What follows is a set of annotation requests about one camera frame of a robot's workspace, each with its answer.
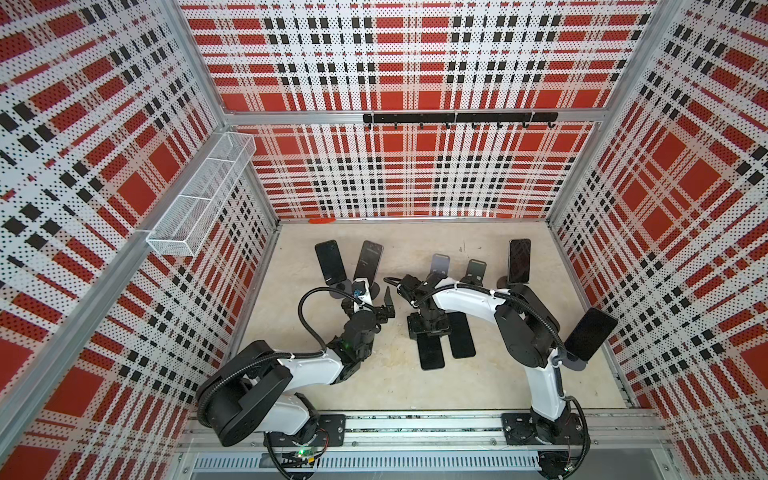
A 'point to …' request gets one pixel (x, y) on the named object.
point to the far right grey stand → (502, 282)
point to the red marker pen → (320, 220)
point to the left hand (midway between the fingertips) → (375, 293)
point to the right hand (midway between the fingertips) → (427, 336)
